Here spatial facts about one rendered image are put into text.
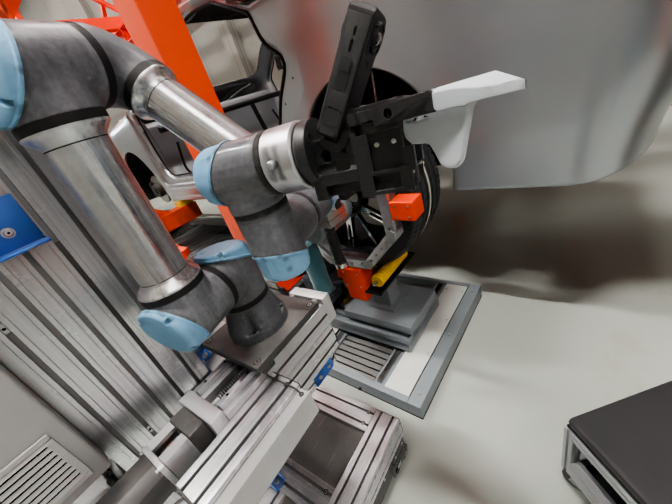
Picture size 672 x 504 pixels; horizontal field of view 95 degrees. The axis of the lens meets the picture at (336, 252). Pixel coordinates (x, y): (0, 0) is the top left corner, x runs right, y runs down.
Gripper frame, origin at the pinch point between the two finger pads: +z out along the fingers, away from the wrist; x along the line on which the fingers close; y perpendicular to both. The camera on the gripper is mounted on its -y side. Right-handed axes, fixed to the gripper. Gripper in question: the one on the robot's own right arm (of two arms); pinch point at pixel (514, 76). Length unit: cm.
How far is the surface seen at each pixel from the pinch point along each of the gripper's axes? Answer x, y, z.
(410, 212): -67, 30, -24
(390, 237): -71, 40, -33
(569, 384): -82, 114, 24
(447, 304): -119, 101, -23
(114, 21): -445, -272, -556
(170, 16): -80, -55, -104
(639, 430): -40, 85, 28
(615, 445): -35, 86, 22
